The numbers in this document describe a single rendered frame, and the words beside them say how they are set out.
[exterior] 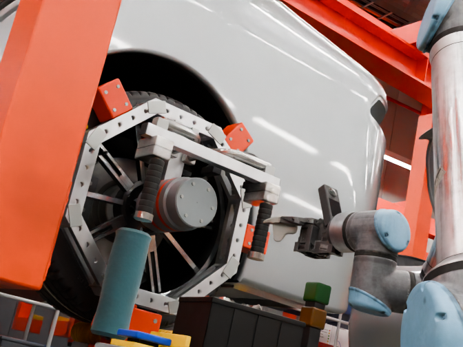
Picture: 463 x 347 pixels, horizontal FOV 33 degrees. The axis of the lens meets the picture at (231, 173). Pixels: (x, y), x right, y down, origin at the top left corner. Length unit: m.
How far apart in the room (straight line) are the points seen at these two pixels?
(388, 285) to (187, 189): 0.59
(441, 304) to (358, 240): 0.67
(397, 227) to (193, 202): 0.55
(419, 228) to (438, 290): 5.39
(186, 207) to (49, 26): 0.61
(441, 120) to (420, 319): 0.35
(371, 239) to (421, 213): 4.80
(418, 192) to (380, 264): 4.86
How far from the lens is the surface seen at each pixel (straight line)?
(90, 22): 1.62
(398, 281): 1.65
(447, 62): 1.33
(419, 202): 6.45
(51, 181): 1.52
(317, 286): 1.57
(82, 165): 1.97
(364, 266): 1.64
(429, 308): 1.03
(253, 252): 1.97
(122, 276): 1.87
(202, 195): 1.97
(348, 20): 5.90
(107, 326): 1.86
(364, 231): 1.66
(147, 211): 1.79
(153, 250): 2.17
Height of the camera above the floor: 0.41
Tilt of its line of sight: 16 degrees up
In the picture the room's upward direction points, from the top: 12 degrees clockwise
